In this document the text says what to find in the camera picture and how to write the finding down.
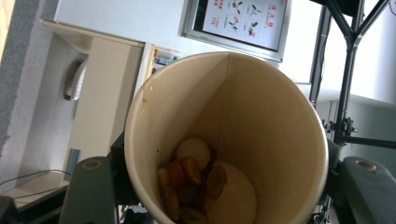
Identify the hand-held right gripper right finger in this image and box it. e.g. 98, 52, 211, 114
324, 138, 344, 196

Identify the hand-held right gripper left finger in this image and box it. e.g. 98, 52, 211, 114
108, 131, 144, 206

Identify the beige paper cup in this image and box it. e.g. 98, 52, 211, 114
123, 50, 330, 224

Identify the pile of brown food pieces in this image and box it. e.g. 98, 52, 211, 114
156, 148, 228, 224

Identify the small white food ball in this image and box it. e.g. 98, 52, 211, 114
175, 136, 212, 171

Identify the beige cabinet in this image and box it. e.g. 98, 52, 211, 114
41, 19, 146, 163

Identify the black metal stand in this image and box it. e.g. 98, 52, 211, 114
308, 0, 396, 150

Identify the light wooden desk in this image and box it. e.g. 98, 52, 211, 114
0, 171, 71, 224

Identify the large white food piece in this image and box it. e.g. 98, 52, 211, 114
204, 160, 259, 224

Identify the small shelf with bottles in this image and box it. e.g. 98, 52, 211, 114
144, 43, 182, 82

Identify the thin black cable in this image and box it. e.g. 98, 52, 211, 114
0, 169, 72, 200

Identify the white wall dispenser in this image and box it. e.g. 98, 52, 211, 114
63, 58, 89, 102

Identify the silver framed wall poster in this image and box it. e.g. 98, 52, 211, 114
179, 0, 292, 63

